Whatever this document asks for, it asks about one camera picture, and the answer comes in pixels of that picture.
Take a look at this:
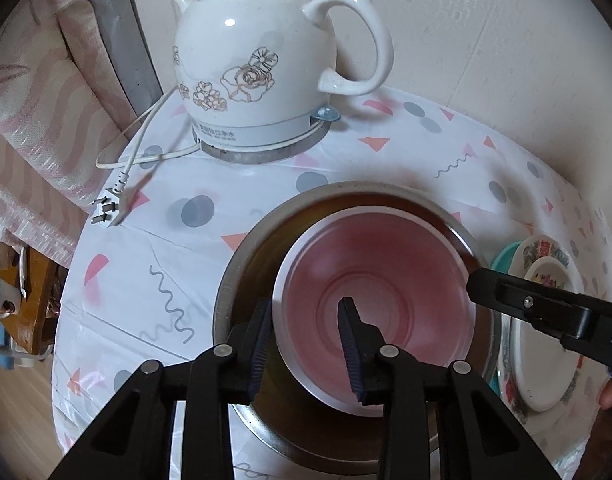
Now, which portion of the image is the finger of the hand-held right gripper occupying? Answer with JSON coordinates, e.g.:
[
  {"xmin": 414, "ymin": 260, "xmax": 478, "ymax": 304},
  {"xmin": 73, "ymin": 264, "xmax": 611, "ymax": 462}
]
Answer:
[{"xmin": 465, "ymin": 266, "xmax": 594, "ymax": 341}]

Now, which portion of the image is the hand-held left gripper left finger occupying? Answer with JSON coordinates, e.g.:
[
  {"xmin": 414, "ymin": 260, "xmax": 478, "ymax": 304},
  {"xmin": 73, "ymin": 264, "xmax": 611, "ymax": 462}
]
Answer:
[{"xmin": 48, "ymin": 297, "xmax": 274, "ymax": 480}]

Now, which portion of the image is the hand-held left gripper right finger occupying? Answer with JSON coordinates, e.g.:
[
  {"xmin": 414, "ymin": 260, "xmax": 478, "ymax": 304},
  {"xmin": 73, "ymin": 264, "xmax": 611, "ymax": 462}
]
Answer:
[{"xmin": 337, "ymin": 297, "xmax": 562, "ymax": 480}]

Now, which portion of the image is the large white red print plate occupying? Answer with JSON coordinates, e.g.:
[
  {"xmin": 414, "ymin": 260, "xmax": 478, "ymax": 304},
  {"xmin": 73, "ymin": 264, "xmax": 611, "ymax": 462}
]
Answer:
[{"xmin": 496, "ymin": 234, "xmax": 589, "ymax": 423}]

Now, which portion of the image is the white rose print plate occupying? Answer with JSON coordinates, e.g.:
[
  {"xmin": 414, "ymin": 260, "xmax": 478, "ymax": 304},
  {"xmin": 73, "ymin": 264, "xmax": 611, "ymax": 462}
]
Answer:
[{"xmin": 510, "ymin": 256, "xmax": 583, "ymax": 412}]

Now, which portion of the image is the stainless steel bowl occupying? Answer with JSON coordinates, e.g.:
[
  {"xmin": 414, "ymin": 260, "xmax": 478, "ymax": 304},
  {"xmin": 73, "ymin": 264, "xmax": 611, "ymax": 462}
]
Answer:
[{"xmin": 212, "ymin": 182, "xmax": 502, "ymax": 463}]

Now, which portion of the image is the pink plastic bowl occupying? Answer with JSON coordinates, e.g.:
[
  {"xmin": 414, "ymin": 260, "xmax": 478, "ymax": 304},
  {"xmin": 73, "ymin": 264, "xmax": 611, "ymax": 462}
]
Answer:
[{"xmin": 272, "ymin": 205, "xmax": 477, "ymax": 417}]

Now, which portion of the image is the teal plate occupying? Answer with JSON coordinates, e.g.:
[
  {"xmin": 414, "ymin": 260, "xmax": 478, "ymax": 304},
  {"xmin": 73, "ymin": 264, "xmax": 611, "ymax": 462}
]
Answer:
[{"xmin": 486, "ymin": 241, "xmax": 524, "ymax": 396}]

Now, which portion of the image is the white patterned tablecloth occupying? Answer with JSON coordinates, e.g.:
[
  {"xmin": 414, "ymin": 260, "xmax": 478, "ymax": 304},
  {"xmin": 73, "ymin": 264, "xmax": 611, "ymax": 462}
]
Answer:
[{"xmin": 51, "ymin": 85, "xmax": 612, "ymax": 480}]

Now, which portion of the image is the metal kettle base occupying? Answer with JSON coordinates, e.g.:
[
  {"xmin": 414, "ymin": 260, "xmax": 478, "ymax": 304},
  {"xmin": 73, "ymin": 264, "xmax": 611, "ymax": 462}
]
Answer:
[{"xmin": 192, "ymin": 105, "xmax": 342, "ymax": 166}]

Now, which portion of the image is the wooden furniture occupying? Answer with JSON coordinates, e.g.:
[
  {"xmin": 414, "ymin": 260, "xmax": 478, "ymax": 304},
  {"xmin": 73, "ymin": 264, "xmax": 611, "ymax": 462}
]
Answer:
[{"xmin": 0, "ymin": 240, "xmax": 62, "ymax": 356}]

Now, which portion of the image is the white ceramic electric kettle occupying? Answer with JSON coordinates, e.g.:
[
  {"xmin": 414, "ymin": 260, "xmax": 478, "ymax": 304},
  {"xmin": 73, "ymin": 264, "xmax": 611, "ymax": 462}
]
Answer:
[{"xmin": 173, "ymin": 0, "xmax": 394, "ymax": 143}]

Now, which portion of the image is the pink striped cushion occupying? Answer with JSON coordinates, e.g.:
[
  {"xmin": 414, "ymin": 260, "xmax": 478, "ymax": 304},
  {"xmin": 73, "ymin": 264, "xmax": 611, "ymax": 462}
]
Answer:
[{"xmin": 0, "ymin": 0, "xmax": 137, "ymax": 268}]

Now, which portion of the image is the white power cord with plug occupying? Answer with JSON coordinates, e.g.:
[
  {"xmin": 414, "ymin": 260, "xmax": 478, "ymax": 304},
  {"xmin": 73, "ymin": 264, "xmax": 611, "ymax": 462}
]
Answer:
[{"xmin": 88, "ymin": 87, "xmax": 202, "ymax": 228}]

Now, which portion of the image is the grey metal frame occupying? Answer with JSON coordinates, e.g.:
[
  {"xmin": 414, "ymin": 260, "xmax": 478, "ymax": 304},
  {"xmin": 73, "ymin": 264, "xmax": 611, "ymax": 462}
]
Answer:
[{"xmin": 78, "ymin": 0, "xmax": 162, "ymax": 116}]

